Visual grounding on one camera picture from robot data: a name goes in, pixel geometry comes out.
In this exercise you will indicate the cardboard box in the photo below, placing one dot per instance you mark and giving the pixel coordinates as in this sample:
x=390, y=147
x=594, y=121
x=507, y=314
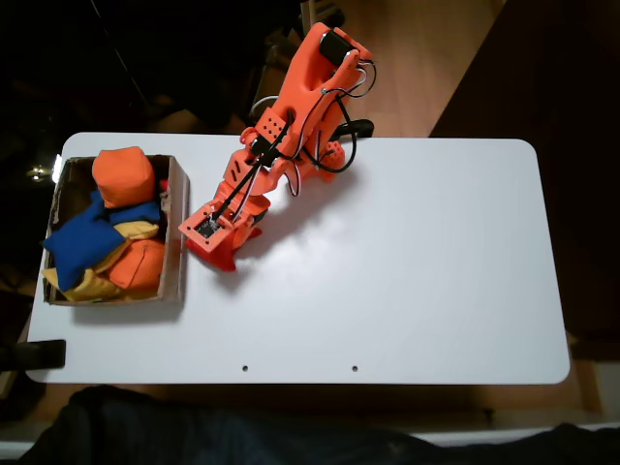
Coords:
x=176, y=261

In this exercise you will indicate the blue bean bag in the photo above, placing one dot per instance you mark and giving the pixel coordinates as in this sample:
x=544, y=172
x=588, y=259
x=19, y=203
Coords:
x=82, y=244
x=140, y=212

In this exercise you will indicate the yellow bean bag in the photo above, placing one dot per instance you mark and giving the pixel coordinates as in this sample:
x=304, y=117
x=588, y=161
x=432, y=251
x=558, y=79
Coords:
x=92, y=288
x=138, y=230

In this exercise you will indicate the flat orange bean bag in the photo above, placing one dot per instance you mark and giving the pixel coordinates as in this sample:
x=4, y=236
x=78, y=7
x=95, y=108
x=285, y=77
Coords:
x=140, y=264

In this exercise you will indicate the tall orange bean bag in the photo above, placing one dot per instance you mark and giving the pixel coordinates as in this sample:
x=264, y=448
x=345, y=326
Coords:
x=123, y=176

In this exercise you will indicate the metal chair base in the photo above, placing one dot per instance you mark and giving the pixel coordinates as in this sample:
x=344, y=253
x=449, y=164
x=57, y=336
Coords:
x=310, y=9

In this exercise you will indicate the small shiny metal object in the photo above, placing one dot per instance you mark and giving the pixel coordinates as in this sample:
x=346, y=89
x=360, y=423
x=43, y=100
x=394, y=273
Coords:
x=37, y=173

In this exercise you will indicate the black table clamp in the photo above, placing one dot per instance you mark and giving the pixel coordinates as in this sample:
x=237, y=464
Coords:
x=43, y=353

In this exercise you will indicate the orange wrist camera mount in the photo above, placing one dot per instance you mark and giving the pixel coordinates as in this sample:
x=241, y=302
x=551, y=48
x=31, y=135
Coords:
x=206, y=227

